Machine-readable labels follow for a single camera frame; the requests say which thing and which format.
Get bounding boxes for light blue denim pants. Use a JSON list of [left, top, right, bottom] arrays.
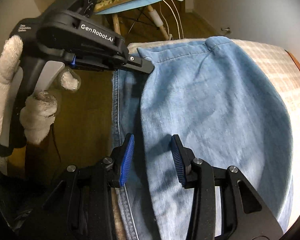
[[112, 36, 292, 239]]

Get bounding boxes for white gloved left hand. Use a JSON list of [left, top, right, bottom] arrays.
[[0, 35, 81, 149]]

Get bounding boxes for beige plaid bed blanket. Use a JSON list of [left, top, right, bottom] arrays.
[[127, 38, 300, 136]]

